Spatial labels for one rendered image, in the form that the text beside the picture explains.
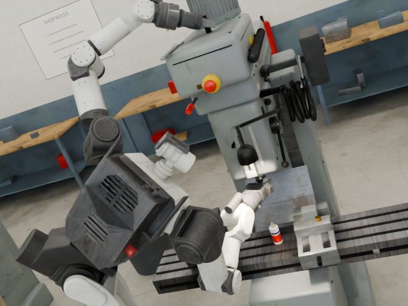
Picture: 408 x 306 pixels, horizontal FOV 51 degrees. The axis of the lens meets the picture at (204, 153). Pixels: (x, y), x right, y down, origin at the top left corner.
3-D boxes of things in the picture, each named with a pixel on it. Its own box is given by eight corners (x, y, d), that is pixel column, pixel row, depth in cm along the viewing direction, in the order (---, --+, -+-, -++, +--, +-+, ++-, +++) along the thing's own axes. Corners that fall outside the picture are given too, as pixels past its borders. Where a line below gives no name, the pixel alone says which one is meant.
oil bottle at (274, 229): (283, 243, 191) (275, 223, 187) (274, 245, 192) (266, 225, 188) (283, 238, 194) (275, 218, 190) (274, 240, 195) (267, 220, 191)
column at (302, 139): (368, 322, 250) (296, 70, 194) (288, 332, 264) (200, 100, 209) (356, 265, 295) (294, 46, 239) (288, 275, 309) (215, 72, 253)
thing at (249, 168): (257, 176, 165) (240, 127, 157) (248, 178, 166) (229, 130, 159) (258, 171, 168) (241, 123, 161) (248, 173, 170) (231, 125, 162)
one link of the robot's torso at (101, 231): (108, 305, 119) (186, 208, 112) (27, 222, 126) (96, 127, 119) (152, 274, 147) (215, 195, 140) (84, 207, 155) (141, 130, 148)
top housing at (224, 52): (252, 79, 140) (236, 31, 134) (179, 102, 147) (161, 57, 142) (260, 47, 181) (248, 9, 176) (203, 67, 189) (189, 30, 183)
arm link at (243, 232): (256, 211, 164) (249, 244, 157) (237, 213, 170) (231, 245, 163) (246, 203, 161) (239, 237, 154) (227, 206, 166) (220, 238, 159)
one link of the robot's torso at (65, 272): (48, 289, 135) (68, 262, 133) (56, 265, 148) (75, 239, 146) (84, 308, 139) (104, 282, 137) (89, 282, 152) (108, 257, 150)
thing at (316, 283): (339, 312, 172) (332, 289, 167) (255, 323, 182) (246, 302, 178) (328, 236, 216) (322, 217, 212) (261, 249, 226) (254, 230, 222)
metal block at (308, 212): (319, 221, 181) (316, 210, 179) (305, 225, 183) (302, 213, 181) (318, 215, 186) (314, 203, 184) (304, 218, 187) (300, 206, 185)
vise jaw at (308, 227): (333, 230, 175) (330, 222, 174) (296, 238, 179) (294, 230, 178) (331, 222, 181) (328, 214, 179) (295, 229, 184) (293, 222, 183)
